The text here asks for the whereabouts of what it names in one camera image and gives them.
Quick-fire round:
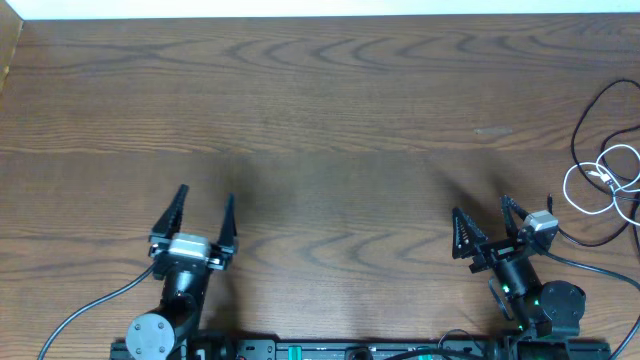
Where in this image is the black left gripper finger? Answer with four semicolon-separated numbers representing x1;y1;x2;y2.
149;184;189;241
217;194;237;253

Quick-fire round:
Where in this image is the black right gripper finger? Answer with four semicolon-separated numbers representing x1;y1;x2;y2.
500;195;529;238
452;207;488;259

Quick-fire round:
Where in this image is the white USB cable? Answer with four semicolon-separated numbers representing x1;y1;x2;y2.
562;143;640;227

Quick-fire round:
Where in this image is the black USB cable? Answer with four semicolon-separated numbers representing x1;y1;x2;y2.
546;124;640;249
569;78;640;204

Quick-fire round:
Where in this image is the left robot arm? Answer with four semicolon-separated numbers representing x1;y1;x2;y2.
125;184;237;359

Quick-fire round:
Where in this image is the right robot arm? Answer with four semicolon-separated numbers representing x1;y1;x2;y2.
452;195;586;359

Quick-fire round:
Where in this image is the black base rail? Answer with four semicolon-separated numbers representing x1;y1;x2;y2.
109;327;614;360

